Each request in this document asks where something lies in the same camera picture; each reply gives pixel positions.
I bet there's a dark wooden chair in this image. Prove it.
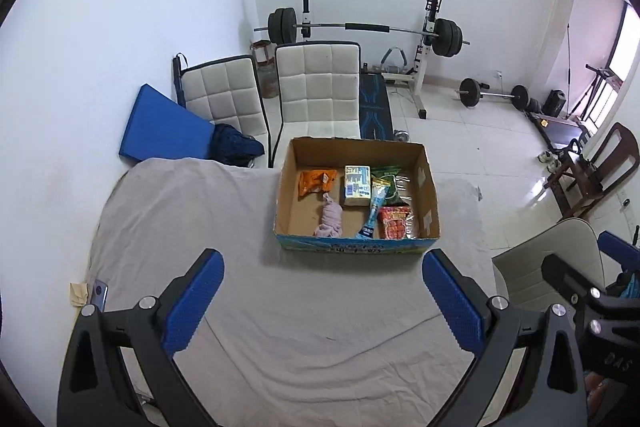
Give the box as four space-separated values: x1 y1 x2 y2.
545 122 640 220

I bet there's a black blue bench pad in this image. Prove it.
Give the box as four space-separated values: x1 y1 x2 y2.
359 72 393 140

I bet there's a pink cloth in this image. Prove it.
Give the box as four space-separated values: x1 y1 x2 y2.
313 193 346 238

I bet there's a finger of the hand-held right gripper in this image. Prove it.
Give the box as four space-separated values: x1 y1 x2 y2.
541 253 607 314
597 230 640 276

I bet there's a white barbell rack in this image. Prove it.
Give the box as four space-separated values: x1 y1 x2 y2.
299 0 446 120

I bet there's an orange snack packet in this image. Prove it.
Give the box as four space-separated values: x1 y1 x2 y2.
298 168 338 198

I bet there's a blue smartphone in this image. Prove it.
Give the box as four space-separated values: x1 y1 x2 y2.
86 279 109 314

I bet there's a beige plastic chair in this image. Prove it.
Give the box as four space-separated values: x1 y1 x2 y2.
492 217 613 313

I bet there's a black speaker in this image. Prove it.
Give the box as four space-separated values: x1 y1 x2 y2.
545 89 568 118

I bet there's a long barbell with black plates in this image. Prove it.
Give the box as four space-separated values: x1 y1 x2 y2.
253 7 472 58

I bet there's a green snack packet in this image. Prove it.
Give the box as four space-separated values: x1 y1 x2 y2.
370 164 416 208

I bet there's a dark blue bag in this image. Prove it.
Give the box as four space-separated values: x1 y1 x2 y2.
212 123 266 168

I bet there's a black exercise machine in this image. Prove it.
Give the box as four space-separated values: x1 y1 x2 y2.
527 109 593 150

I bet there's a blue white tube packet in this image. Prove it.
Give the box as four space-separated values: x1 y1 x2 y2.
356 177 392 240

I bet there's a black stand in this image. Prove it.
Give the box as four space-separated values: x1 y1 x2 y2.
565 24 623 122

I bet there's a white-blue carton box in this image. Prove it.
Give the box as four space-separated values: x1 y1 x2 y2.
342 164 373 208

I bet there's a beige paper scrap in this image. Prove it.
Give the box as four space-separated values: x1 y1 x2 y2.
69 282 91 308

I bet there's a grey exercise handle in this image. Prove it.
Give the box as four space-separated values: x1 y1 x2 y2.
382 47 411 75

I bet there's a cardboard box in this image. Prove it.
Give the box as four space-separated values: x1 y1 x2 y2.
272 137 442 256

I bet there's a grey tablecloth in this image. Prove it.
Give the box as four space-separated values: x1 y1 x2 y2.
82 157 501 427

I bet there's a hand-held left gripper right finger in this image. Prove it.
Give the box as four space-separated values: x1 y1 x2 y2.
421 248 587 427

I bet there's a red snack packet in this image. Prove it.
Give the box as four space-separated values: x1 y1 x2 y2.
376 204 413 241

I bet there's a short barbell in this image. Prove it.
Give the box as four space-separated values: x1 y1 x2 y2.
456 78 531 112

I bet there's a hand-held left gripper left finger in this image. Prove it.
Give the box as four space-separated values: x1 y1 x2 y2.
57 248 224 427

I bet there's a blue foam mat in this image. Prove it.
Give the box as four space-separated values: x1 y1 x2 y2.
118 82 218 166

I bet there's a white padded chair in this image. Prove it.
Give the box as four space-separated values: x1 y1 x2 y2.
268 41 363 168
172 55 271 168

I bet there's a rusty gas cylinder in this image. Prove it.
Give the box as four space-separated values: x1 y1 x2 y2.
250 39 278 100

